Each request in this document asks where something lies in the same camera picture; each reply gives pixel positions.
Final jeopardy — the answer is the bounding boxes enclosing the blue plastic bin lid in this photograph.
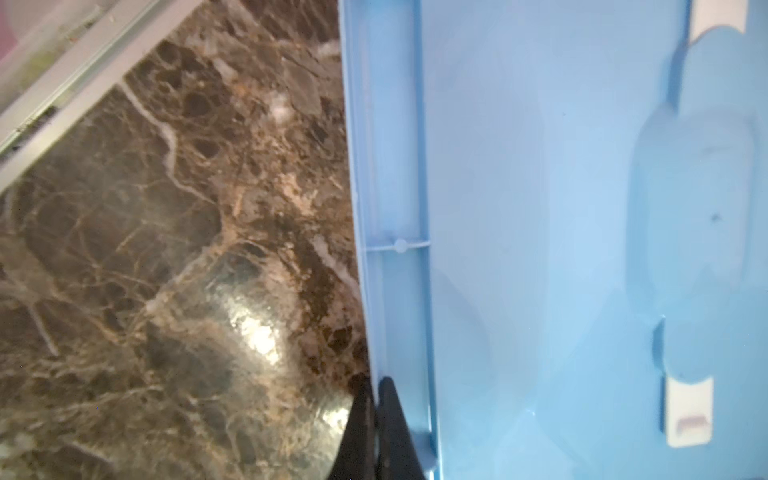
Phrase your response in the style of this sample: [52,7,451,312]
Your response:
[339,1,767,479]

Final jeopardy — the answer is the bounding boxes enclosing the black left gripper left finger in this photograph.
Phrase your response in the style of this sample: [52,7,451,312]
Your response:
[327,381,375,480]

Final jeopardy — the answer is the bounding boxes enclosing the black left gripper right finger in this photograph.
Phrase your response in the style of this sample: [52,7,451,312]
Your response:
[376,377,426,480]

